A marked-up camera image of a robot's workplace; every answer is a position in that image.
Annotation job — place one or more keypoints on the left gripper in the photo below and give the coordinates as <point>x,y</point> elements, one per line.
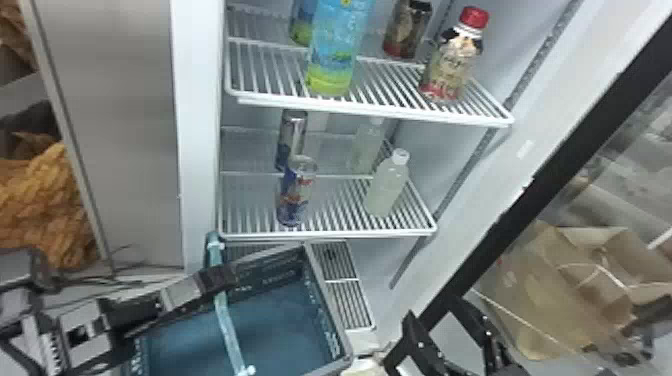
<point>128,315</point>

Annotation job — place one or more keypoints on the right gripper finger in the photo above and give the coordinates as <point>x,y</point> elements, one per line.
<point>422,346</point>
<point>485,336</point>

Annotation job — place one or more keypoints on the blue basket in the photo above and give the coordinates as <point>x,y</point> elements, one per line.
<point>278,330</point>

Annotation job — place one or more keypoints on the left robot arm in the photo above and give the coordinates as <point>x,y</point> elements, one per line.
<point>78,337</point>

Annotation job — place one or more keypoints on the blue silver can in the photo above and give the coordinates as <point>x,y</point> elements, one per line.
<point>291,134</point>
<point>295,194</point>

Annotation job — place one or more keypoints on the clear bottle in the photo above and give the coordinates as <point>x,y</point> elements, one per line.
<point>386,184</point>
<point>366,147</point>

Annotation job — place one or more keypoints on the fridge door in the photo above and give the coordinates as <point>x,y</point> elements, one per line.
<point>551,178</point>

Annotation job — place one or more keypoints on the white fridge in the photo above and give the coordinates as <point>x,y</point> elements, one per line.
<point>131,131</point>

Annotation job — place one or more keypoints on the orange cloth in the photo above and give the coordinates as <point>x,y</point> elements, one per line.
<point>42,210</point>

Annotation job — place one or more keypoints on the large blue green bottle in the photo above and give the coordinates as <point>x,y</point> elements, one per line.
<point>336,47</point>

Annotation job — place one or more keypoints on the small green bottle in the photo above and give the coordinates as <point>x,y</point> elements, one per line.
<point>302,23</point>

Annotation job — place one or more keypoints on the red capped brown bottle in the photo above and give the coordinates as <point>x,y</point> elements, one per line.
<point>450,63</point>

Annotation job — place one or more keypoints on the dark brown bottle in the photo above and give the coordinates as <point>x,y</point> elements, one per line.
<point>405,29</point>

